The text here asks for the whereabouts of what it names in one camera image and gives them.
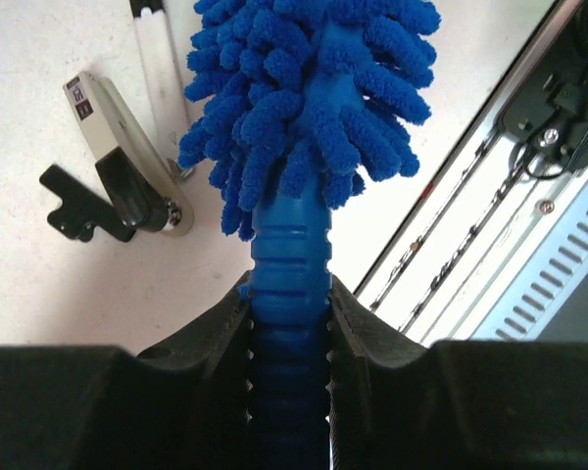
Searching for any blue microfiber duster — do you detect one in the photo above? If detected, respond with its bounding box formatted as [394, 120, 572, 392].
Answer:
[178, 1, 441, 469]

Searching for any black T-shaped plastic piece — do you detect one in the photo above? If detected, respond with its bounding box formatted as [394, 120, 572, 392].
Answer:
[39, 164, 136, 243]

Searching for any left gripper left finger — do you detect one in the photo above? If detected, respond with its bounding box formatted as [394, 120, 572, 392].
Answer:
[0, 288, 249, 469]

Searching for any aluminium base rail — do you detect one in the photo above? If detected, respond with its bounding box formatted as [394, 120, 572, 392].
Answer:
[354, 1, 588, 346]

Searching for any beige black stapler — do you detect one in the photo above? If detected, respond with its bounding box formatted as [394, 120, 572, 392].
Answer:
[63, 70, 194, 238]

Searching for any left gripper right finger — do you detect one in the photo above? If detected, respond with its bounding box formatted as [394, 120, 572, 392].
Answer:
[328, 281, 588, 469]

